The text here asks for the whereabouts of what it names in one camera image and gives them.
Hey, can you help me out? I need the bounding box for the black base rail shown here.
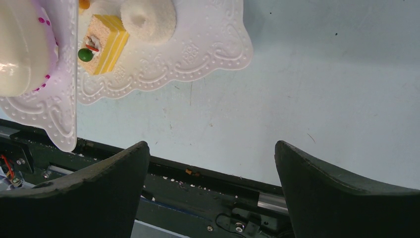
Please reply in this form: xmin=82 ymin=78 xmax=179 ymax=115
xmin=0 ymin=120 xmax=294 ymax=238

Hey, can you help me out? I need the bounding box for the white three-tier cake stand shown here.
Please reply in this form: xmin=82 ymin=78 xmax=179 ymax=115
xmin=0 ymin=0 xmax=253 ymax=152

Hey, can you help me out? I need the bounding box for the small white round pastry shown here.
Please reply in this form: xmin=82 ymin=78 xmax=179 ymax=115
xmin=120 ymin=0 xmax=177 ymax=45

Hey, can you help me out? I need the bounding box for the white frosted donut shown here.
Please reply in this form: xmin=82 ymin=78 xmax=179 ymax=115
xmin=0 ymin=0 xmax=58 ymax=97

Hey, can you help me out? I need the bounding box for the yellow cake with berries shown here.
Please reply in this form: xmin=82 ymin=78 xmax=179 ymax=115
xmin=77 ymin=14 xmax=129 ymax=75

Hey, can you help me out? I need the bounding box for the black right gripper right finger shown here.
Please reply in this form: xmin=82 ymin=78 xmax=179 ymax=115
xmin=274 ymin=141 xmax=420 ymax=238

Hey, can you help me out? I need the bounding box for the yellow swirl roll cake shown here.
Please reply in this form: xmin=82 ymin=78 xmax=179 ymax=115
xmin=79 ymin=0 xmax=91 ymax=10

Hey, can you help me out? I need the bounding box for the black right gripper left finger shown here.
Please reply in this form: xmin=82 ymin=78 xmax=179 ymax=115
xmin=0 ymin=141 xmax=150 ymax=238

